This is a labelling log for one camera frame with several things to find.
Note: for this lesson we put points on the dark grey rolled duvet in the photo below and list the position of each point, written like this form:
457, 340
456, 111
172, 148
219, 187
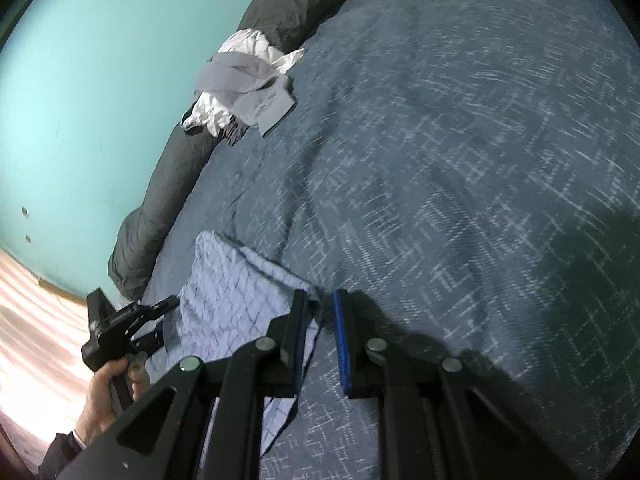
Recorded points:
287, 24

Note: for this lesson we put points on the blue plaid shorts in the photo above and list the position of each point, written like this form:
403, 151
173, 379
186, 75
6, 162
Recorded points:
228, 300

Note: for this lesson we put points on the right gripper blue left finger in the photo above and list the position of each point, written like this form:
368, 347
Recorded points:
281, 351

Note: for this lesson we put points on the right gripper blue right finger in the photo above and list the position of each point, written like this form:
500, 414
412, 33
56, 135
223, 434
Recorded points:
359, 352

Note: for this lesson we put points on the left hand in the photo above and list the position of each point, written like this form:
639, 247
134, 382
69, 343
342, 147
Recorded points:
98, 413

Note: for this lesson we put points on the white crumpled garment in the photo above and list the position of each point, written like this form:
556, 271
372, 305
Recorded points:
252, 42

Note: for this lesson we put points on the dark blue bedspread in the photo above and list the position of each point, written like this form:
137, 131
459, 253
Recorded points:
470, 170

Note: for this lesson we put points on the left forearm black sleeve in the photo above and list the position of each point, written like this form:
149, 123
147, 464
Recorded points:
63, 449

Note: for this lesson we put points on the grey sweater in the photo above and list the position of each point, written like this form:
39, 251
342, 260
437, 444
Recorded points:
243, 87

